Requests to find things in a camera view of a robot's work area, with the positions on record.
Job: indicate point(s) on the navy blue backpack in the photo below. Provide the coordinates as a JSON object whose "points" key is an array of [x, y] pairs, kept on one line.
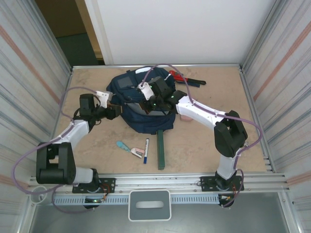
{"points": [[150, 123]]}

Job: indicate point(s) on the red pipe wrench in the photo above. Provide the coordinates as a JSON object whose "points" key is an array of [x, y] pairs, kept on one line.
{"points": [[173, 73]]}

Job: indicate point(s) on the pink pencil case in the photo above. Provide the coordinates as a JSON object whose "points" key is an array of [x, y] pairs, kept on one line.
{"points": [[185, 118]]}

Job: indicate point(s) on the white blue marker pen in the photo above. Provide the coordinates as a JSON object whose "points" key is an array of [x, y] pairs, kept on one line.
{"points": [[146, 150]]}

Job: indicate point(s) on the dark green long box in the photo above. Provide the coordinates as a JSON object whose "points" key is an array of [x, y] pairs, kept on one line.
{"points": [[160, 153]]}

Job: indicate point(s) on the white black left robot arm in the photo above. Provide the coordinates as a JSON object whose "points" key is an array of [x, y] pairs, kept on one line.
{"points": [[75, 128]]}

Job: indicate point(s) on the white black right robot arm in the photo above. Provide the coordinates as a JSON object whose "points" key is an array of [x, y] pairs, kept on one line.
{"points": [[201, 114]]}

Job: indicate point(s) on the light blue correction tape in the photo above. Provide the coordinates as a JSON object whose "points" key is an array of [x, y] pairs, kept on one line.
{"points": [[122, 146]]}

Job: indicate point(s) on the pink white stapler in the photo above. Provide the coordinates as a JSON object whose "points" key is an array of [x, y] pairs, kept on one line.
{"points": [[138, 152]]}

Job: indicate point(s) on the small black controller board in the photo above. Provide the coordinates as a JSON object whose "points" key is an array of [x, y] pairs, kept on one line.
{"points": [[93, 201], [227, 199]]}

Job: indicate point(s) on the white plastic tube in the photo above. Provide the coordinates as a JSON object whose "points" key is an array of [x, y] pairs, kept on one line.
{"points": [[36, 197]]}

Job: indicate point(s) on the grey white stand base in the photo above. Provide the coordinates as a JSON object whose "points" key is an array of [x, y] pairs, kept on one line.
{"points": [[149, 214]]}

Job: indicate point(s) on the grey metal lower panel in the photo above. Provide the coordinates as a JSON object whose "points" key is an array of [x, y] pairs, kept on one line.
{"points": [[218, 218]]}

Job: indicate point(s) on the aluminium table edge rail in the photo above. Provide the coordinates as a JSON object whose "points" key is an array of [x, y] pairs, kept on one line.
{"points": [[62, 97], [218, 65], [269, 166]]}

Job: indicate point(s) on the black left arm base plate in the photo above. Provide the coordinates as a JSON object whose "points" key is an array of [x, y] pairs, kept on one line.
{"points": [[109, 182]]}

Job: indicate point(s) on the aluminium frame post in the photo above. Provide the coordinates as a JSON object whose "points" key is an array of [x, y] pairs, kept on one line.
{"points": [[261, 36], [53, 36]]}

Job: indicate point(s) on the beige door frame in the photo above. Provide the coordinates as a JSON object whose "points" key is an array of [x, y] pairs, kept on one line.
{"points": [[88, 24]]}

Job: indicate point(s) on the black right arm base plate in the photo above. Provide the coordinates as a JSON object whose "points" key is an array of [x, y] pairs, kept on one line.
{"points": [[206, 182]]}

